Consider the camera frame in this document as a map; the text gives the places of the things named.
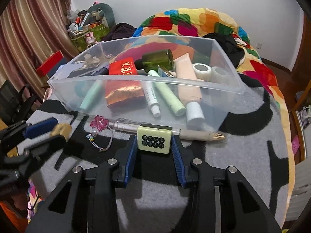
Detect small gold packet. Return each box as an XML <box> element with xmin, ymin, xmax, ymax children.
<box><xmin>50</xmin><ymin>123</ymin><xmax>73</xmax><ymax>141</ymax></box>

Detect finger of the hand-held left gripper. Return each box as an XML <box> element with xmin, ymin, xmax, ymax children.
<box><xmin>0</xmin><ymin>117</ymin><xmax>58</xmax><ymax>148</ymax></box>
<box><xmin>0</xmin><ymin>136</ymin><xmax>70</xmax><ymax>170</ymax></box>

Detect colourful patchwork blanket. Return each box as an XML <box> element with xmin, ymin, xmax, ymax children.
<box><xmin>132</xmin><ymin>7</ymin><xmax>292</xmax><ymax>224</ymax></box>

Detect small white ointment tube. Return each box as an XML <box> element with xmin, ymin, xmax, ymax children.
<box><xmin>142</xmin><ymin>70</ymin><xmax>161</xmax><ymax>117</ymax></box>

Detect white cabinet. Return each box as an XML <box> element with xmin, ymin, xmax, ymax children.
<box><xmin>284</xmin><ymin>160</ymin><xmax>311</xmax><ymax>221</ymax></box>

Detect green patterned bag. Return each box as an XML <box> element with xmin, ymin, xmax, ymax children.
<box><xmin>70</xmin><ymin>22</ymin><xmax>110</xmax><ymax>52</ymax></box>

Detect pink clog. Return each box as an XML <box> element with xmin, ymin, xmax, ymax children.
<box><xmin>292</xmin><ymin>136</ymin><xmax>300</xmax><ymax>156</ymax></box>

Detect bunny figure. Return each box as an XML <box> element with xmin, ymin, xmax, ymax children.
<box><xmin>86</xmin><ymin>31</ymin><xmax>96</xmax><ymax>48</ymax></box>

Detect striped brown curtain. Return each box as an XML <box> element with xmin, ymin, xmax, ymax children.
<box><xmin>0</xmin><ymin>0</ymin><xmax>80</xmax><ymax>102</ymax></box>

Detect grey sneakers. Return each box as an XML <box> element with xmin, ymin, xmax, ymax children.
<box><xmin>300</xmin><ymin>107</ymin><xmax>311</xmax><ymax>127</ymax></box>

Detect clear plastic storage box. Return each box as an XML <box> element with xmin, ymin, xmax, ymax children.
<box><xmin>47</xmin><ymin>35</ymin><xmax>246</xmax><ymax>131</ymax></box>

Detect white item on clothes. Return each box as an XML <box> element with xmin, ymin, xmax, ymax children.
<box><xmin>233</xmin><ymin>37</ymin><xmax>251</xmax><ymax>48</ymax></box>

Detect grey black patterned blanket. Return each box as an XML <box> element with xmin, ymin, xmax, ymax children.
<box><xmin>27</xmin><ymin>73</ymin><xmax>289</xmax><ymax>229</ymax></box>

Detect green glass bottle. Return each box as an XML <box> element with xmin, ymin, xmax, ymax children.
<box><xmin>135</xmin><ymin>49</ymin><xmax>174</xmax><ymax>72</ymax></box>

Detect white bandage roll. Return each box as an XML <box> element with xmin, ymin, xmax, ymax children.
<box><xmin>193</xmin><ymin>63</ymin><xmax>211</xmax><ymax>79</ymax></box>
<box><xmin>210</xmin><ymin>66</ymin><xmax>229</xmax><ymax>82</ymax></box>

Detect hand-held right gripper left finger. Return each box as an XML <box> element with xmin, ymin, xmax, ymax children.
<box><xmin>25</xmin><ymin>135</ymin><xmax>138</xmax><ymax>233</ymax></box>

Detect teal tape roll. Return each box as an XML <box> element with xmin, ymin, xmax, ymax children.
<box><xmin>74</xmin><ymin>84</ymin><xmax>89</xmax><ymax>97</ymax></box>

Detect red box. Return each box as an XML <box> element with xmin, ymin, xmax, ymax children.
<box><xmin>36</xmin><ymin>50</ymin><xmax>64</xmax><ymax>77</ymax></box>

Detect light green tube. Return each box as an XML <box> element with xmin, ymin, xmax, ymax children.
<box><xmin>153</xmin><ymin>78</ymin><xmax>186</xmax><ymax>116</ymax></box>

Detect cream mahjong tile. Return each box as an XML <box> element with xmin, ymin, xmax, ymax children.
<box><xmin>137</xmin><ymin>124</ymin><xmax>173</xmax><ymax>154</ymax></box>

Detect mint green tube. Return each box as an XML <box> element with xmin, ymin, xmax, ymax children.
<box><xmin>80</xmin><ymin>80</ymin><xmax>104</xmax><ymax>111</ymax></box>

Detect dark purple cloth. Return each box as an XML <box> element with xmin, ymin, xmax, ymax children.
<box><xmin>103</xmin><ymin>23</ymin><xmax>136</xmax><ymax>42</ymax></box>

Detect black clothes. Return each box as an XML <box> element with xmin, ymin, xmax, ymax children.
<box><xmin>202</xmin><ymin>32</ymin><xmax>245</xmax><ymax>70</ymax></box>

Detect peach cream tube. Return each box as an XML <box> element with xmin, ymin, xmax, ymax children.
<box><xmin>174</xmin><ymin>53</ymin><xmax>204</xmax><ymax>126</ymax></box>

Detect silver pen with gold tip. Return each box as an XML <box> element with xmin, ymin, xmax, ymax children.
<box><xmin>108</xmin><ymin>118</ymin><xmax>226</xmax><ymax>142</ymax></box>

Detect red tea packet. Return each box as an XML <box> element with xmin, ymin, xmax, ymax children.
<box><xmin>105</xmin><ymin>57</ymin><xmax>144</xmax><ymax>108</ymax></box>

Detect thin beaded string bracelet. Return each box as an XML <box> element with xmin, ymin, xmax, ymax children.
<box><xmin>87</xmin><ymin>130</ymin><xmax>114</xmax><ymax>152</ymax></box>

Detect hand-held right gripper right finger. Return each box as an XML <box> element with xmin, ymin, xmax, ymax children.
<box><xmin>171</xmin><ymin>135</ymin><xmax>288</xmax><ymax>233</ymax></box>

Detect grey neck pillow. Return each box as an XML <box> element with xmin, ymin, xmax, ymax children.
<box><xmin>87</xmin><ymin>3</ymin><xmax>116</xmax><ymax>27</ymax></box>

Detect pink glitter charm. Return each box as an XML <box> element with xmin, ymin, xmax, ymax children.
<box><xmin>91</xmin><ymin>115</ymin><xmax>107</xmax><ymax>130</ymax></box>

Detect black chair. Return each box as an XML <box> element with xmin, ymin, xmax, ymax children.
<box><xmin>0</xmin><ymin>80</ymin><xmax>37</xmax><ymax>124</ymax></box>

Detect dark blue box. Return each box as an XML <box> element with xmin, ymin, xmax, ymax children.
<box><xmin>46</xmin><ymin>58</ymin><xmax>67</xmax><ymax>78</ymax></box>

